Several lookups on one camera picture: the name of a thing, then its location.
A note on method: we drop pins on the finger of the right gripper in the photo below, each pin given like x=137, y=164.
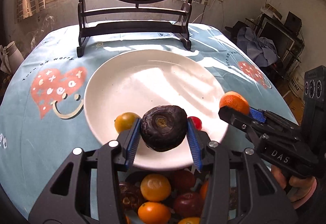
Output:
x=265, y=120
x=239, y=120

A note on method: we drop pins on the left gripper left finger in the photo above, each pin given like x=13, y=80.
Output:
x=66, y=197

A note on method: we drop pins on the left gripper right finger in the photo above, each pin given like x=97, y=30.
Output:
x=260, y=197

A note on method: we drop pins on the large orange mandarin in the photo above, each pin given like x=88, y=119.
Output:
x=235, y=101

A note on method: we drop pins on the red cherry tomato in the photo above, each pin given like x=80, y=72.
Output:
x=197, y=122

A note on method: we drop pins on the green yellow tomato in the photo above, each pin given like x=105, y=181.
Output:
x=125, y=121

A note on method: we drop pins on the small orange tomato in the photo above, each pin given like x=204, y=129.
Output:
x=154, y=213

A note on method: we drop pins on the yellow orange round fruit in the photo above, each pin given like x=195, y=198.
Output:
x=155, y=187

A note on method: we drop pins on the right hand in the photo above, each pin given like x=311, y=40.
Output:
x=305, y=187

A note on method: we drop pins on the blue grey clothes pile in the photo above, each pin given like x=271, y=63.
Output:
x=260, y=50

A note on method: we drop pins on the dark red tomato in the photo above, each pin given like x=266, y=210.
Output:
x=189, y=204

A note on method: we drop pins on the light blue printed tablecloth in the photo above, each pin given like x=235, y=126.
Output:
x=35, y=141

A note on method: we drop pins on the white ceramic plate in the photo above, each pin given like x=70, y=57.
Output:
x=143, y=100

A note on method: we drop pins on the white ceramic jug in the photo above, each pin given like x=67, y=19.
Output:
x=11, y=58

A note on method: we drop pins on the black camera box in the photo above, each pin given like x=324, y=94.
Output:
x=313, y=121

